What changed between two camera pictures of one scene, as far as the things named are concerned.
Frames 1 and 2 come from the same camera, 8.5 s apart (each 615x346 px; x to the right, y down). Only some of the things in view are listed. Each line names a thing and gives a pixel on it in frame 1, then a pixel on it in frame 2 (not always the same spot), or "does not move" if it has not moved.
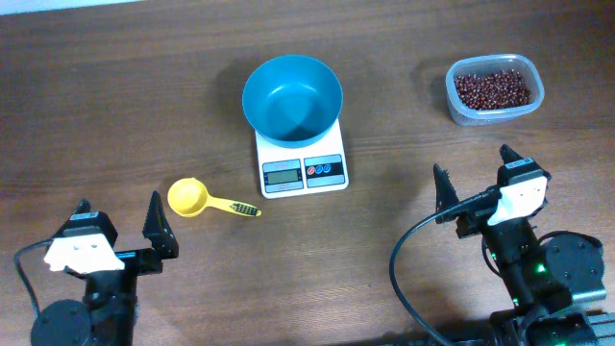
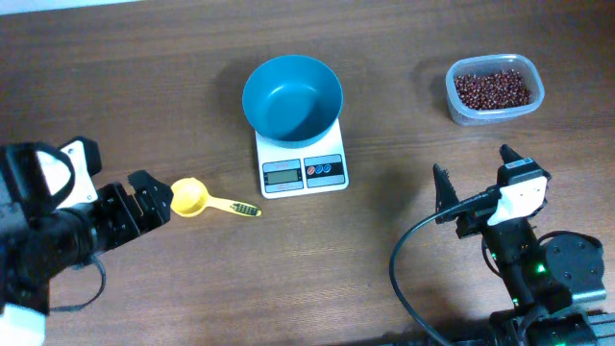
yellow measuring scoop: (188, 197) does not move
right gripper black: (474, 226) does not move
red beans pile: (491, 91) does not move
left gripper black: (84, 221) to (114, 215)
